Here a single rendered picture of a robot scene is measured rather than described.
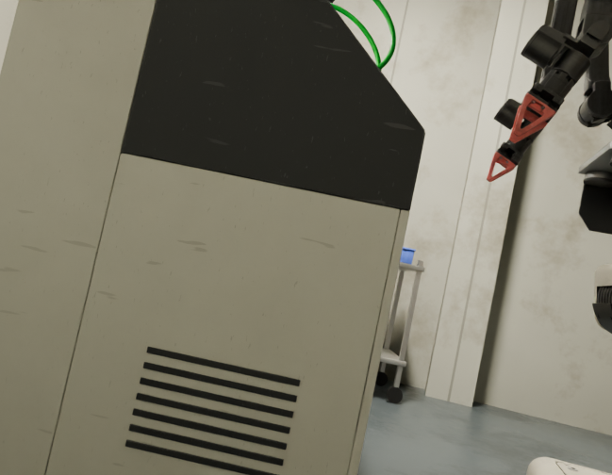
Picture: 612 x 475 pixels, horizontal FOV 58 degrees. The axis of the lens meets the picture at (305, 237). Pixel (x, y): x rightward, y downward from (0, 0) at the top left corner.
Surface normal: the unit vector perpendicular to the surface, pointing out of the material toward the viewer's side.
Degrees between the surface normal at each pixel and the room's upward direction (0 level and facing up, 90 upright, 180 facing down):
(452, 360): 90
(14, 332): 90
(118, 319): 90
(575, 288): 90
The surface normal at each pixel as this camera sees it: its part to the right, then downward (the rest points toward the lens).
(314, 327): -0.04, -0.07
